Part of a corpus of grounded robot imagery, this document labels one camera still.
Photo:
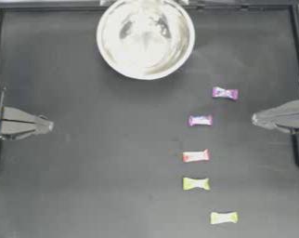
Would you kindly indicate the red candy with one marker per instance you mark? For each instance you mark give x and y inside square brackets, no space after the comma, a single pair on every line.
[197,156]

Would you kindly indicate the steel bowl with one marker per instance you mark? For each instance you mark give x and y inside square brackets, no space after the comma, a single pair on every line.
[118,21]

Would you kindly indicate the green candy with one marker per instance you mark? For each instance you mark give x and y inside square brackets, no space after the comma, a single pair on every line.
[225,218]
[197,183]

